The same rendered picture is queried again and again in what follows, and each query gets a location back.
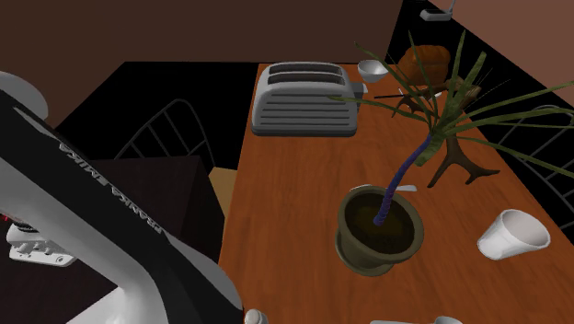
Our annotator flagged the potted plant with olive pot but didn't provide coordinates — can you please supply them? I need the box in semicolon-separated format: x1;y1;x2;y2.
328;29;574;277

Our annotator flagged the brown branch-shaped figure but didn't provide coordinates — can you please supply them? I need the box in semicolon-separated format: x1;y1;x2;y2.
391;75;501;190

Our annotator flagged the white bowl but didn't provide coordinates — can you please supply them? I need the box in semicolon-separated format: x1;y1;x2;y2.
357;59;390;85

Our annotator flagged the wooden table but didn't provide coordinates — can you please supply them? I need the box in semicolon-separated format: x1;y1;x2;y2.
218;63;574;324

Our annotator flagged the grey toaster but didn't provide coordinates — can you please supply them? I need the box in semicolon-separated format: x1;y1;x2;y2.
250;61;370;138

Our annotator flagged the brown bread loaf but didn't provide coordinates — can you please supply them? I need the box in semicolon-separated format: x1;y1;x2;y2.
397;44;453;87

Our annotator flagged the white cup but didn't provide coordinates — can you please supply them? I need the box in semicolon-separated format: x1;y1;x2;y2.
476;208;552;261

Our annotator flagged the small grey round-topped object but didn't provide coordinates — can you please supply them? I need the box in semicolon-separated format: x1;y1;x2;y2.
243;307;270;324

